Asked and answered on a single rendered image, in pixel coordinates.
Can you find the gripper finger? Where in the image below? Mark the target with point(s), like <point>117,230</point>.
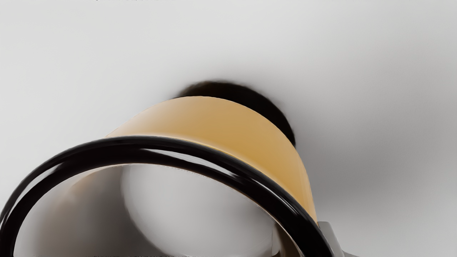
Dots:
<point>335,246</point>

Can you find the tan mug with black rim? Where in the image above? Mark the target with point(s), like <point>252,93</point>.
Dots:
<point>221,125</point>

